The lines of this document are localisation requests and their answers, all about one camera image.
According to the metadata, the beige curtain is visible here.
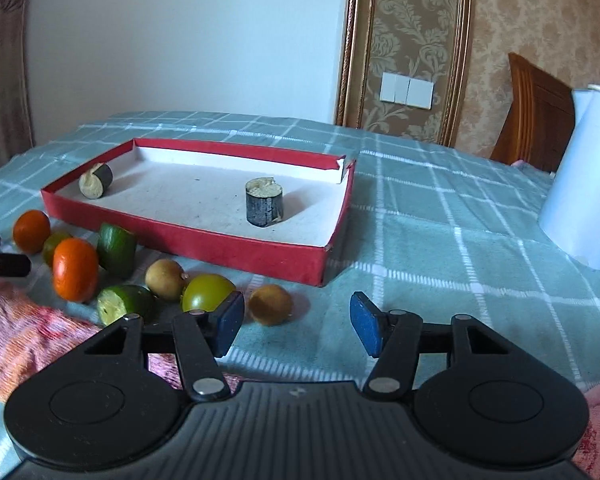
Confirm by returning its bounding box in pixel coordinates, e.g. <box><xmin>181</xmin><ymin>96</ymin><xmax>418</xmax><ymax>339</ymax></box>
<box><xmin>0</xmin><ymin>0</ymin><xmax>37</xmax><ymax>179</ymax></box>

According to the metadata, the dark eggplant chunk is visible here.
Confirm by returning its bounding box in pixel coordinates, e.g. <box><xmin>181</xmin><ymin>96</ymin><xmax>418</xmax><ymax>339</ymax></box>
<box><xmin>244</xmin><ymin>177</ymin><xmax>285</xmax><ymax>227</ymax></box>

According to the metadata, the green cucumber piece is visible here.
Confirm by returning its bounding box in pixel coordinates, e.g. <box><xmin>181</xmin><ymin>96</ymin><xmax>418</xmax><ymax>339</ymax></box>
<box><xmin>96</xmin><ymin>284</ymin><xmax>156</xmax><ymax>326</ymax></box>
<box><xmin>96</xmin><ymin>223</ymin><xmax>138</xmax><ymax>277</ymax></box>

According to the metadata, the wooden headboard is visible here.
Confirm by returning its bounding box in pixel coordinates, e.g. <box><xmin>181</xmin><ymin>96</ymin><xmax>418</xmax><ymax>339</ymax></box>
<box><xmin>489</xmin><ymin>52</ymin><xmax>576</xmax><ymax>174</ymax></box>

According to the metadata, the small orange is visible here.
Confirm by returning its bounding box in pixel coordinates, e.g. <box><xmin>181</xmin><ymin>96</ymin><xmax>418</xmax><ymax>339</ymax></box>
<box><xmin>12</xmin><ymin>210</ymin><xmax>52</xmax><ymax>255</ymax></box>
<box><xmin>52</xmin><ymin>238</ymin><xmax>100</xmax><ymax>304</ymax></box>

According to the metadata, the green plaid bed sheet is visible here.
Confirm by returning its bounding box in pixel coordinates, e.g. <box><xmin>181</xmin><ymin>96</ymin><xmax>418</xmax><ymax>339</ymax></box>
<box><xmin>0</xmin><ymin>110</ymin><xmax>600</xmax><ymax>480</ymax></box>

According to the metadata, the green tomato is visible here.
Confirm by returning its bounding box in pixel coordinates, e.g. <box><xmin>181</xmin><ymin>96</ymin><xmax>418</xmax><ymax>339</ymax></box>
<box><xmin>181</xmin><ymin>273</ymin><xmax>237</xmax><ymax>314</ymax></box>
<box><xmin>41</xmin><ymin>231</ymin><xmax>74</xmax><ymax>268</ymax></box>

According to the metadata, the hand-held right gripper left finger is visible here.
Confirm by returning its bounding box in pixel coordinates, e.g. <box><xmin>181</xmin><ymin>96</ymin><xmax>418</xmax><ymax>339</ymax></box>
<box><xmin>80</xmin><ymin>290</ymin><xmax>246</xmax><ymax>403</ymax></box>

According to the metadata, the small eggplant chunk on side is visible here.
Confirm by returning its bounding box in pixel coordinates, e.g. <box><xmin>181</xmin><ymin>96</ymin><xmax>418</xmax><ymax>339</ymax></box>
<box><xmin>78</xmin><ymin>161</ymin><xmax>114</xmax><ymax>200</ymax></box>

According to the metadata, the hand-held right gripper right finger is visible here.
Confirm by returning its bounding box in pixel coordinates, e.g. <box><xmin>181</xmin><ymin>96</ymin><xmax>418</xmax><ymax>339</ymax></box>
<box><xmin>349</xmin><ymin>290</ymin><xmax>519</xmax><ymax>403</ymax></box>

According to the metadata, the gold framed wallpaper panel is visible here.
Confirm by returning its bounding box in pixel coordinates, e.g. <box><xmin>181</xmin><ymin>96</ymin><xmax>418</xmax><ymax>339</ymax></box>
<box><xmin>334</xmin><ymin>0</ymin><xmax>474</xmax><ymax>149</ymax></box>

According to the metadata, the white wall switch panel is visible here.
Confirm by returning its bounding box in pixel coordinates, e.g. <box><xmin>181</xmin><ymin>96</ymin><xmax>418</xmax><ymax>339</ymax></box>
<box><xmin>380</xmin><ymin>71</ymin><xmax>435</xmax><ymax>109</ymax></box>

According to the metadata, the red cardboard box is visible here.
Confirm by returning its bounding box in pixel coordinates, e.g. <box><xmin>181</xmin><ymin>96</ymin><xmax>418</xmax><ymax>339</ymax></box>
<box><xmin>40</xmin><ymin>137</ymin><xmax>357</xmax><ymax>289</ymax></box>

